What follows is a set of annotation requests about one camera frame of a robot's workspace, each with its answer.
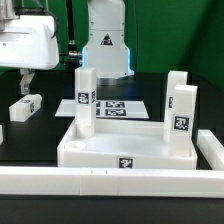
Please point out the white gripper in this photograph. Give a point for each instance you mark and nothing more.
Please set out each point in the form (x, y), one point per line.
(29, 42)

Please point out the white desk tabletop tray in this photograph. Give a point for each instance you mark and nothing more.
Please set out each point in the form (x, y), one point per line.
(122, 144)

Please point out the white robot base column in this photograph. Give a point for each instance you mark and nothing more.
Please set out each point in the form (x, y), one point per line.
(106, 50)

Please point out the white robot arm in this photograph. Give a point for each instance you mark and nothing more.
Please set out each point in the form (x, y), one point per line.
(8, 11)

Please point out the white block at left edge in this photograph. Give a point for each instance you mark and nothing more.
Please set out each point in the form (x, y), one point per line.
(1, 134)

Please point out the white sheet with fiducial tags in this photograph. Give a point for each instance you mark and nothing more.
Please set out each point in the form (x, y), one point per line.
(107, 109)

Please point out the white front fence rail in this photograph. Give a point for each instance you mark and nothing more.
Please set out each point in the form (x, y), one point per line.
(110, 182)

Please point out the white fence rail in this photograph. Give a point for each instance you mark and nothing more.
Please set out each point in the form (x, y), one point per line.
(110, 182)
(211, 148)

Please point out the white right fence rail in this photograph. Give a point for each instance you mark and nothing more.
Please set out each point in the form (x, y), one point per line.
(211, 148)

